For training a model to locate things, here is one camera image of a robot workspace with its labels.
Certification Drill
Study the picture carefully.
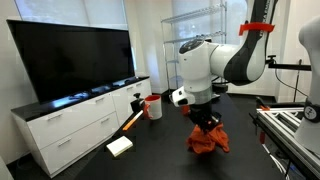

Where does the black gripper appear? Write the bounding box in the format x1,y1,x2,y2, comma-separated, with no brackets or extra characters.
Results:
188,101,221,135

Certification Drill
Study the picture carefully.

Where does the orange towel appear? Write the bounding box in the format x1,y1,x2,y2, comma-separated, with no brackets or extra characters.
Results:
185,122,231,155

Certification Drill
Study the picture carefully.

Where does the white mug red interior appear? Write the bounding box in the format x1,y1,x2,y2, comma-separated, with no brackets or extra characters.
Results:
143,94,164,121

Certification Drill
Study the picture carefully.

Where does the red black clamp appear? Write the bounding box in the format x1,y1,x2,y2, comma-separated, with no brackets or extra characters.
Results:
255,96,271,112

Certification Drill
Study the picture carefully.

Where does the long flat white stick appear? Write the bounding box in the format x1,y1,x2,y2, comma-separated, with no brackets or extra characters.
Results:
122,109,145,132

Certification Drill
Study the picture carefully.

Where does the white rectangular foam block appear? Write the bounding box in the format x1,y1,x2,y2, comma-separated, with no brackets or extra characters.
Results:
105,135,134,158

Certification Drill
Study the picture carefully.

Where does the black vertical rod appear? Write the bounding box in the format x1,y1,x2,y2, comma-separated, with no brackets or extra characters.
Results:
292,58,303,103

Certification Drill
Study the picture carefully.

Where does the white cabinet drawer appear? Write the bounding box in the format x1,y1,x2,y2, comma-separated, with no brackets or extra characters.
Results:
39,111,121,176
26,92,117,151

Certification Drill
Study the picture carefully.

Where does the white cabinet black top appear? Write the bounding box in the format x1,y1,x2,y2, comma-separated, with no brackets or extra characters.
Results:
10,76,153,179

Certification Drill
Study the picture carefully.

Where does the black flat screen television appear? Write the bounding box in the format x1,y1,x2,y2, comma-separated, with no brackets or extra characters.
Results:
6,19,136,105

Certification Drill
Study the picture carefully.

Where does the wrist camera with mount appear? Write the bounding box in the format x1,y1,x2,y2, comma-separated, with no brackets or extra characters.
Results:
171,85,197,108

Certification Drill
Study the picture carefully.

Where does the white cable under frame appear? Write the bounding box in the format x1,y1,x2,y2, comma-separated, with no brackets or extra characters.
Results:
261,143,292,178

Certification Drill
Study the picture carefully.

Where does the black table clamp mount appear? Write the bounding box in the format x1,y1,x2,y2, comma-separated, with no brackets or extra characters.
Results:
129,92,145,115

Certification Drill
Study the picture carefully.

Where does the aluminium extrusion frame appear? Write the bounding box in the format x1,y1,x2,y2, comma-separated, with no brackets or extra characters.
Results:
249,105,320,180

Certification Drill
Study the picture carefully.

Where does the thin black camera cable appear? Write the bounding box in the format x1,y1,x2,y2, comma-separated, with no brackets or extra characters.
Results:
273,66,308,100

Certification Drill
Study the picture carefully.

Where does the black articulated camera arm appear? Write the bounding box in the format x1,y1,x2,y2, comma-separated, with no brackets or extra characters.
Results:
265,54,313,72

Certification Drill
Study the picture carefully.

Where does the red strap on arm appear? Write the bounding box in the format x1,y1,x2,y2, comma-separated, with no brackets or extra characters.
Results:
238,21,276,37

